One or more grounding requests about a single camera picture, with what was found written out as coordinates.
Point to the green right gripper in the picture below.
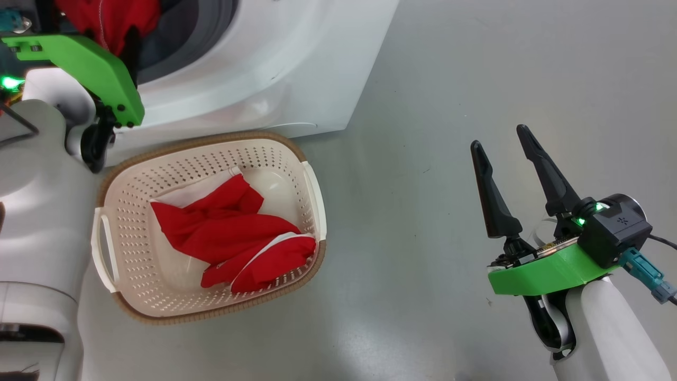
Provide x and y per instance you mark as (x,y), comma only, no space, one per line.
(550,272)

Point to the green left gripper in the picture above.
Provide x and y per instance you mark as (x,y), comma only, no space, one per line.
(90,63)

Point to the red garment with white trim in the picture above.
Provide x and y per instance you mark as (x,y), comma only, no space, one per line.
(227,233)

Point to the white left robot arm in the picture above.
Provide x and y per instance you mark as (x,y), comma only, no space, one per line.
(37,211)

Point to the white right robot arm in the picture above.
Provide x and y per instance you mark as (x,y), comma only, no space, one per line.
(613,338)

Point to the white front-load washing machine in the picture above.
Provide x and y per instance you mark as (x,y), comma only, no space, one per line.
(291,63)

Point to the cream perforated laundry basket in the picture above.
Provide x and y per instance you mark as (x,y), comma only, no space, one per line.
(137,264)

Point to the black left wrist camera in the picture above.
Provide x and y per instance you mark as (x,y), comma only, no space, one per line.
(42,13)

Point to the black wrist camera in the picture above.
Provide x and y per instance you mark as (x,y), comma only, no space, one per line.
(42,13)
(616,230)

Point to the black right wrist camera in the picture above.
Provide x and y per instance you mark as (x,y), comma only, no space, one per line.
(616,230)

